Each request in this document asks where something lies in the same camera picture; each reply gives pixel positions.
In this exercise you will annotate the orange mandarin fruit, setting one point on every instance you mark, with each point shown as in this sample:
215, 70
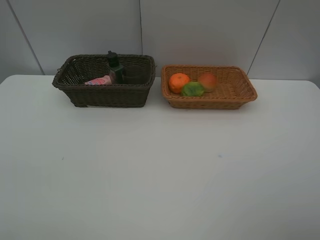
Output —
177, 81

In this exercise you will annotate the green lime fruit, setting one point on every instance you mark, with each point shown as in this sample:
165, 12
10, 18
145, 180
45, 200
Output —
192, 89

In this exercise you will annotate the translucent purple plastic cup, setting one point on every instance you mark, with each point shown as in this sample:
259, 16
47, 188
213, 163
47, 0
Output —
134, 75

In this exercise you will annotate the red yellow peach fruit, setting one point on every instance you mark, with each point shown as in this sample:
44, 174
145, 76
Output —
208, 81

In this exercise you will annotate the dark green pump bottle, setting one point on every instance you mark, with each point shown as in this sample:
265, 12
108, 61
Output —
116, 69

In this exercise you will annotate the pink lotion bottle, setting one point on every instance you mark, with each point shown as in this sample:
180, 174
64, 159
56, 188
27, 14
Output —
105, 80

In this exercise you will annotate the light orange wicker basket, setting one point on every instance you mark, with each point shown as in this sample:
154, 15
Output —
232, 91

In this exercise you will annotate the dark brown wicker basket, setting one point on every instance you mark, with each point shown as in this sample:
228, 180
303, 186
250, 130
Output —
78, 69

